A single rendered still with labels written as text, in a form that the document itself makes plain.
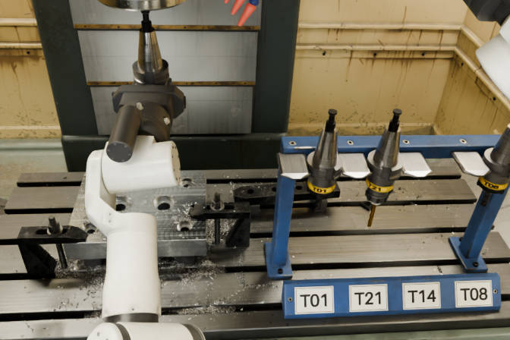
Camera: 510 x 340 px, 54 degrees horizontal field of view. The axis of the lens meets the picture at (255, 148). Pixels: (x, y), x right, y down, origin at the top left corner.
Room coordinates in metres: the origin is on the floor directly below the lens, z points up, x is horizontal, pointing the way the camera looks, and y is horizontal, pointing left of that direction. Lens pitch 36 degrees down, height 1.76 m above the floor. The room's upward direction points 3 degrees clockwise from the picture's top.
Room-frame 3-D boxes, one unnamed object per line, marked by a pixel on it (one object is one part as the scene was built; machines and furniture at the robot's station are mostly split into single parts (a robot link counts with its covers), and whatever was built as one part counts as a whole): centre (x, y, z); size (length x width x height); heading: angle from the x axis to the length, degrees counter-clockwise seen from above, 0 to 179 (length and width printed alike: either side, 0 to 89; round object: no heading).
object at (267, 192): (0.93, -0.08, 0.93); 0.26 x 0.05 x 0.06; 101
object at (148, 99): (0.69, 0.18, 1.31); 0.13 x 0.12 x 0.10; 95
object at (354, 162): (0.71, -0.18, 1.21); 0.07 x 0.05 x 0.01; 6
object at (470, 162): (0.74, -0.40, 1.21); 0.07 x 0.05 x 0.01; 6
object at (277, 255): (0.75, -0.06, 1.05); 0.10 x 0.05 x 0.30; 6
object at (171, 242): (0.82, 0.25, 0.97); 0.29 x 0.23 x 0.05; 96
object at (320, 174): (0.71, -0.12, 1.21); 0.06 x 0.06 x 0.03
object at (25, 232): (0.70, 0.40, 0.97); 0.13 x 0.03 x 0.15; 96
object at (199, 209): (0.80, 0.07, 0.97); 0.13 x 0.03 x 0.15; 96
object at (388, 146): (0.72, -0.23, 1.26); 0.04 x 0.04 x 0.07
